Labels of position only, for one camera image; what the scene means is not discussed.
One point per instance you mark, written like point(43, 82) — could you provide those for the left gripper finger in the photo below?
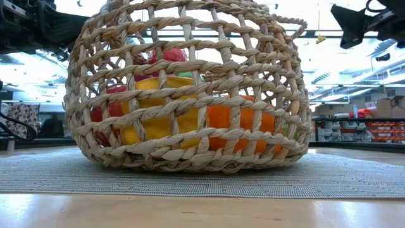
point(66, 25)

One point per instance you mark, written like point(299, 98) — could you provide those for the red apple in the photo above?
point(145, 77)
point(172, 54)

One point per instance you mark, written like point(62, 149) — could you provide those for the dark red round fruit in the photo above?
point(114, 109)

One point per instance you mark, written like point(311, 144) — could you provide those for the green long vegetable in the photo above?
point(286, 130)

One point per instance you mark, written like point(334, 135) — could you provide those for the green round fruit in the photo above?
point(185, 74)

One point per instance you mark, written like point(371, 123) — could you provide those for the yellow bell pepper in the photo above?
point(158, 126)

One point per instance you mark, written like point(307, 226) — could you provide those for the orange bell pepper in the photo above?
point(221, 117)

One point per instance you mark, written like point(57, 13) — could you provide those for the black ceiling light fixture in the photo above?
point(61, 56)

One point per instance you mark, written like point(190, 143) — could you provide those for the small dark ceiling device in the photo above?
point(383, 57)

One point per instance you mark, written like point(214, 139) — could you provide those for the yellow hanging tag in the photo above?
point(320, 39)

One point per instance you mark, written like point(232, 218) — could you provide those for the brown cardboard box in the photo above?
point(387, 107)

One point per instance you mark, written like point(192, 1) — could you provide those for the blue bottle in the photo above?
point(355, 111)

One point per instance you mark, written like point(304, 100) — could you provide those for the red background object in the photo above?
point(364, 113)

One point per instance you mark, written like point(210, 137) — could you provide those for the brown patterned box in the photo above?
point(22, 117)

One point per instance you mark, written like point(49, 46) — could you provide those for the person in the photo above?
point(52, 126)

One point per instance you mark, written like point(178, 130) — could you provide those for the shelf with red bins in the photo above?
point(348, 130)

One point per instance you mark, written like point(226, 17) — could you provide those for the grey woven placemat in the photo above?
point(202, 183)

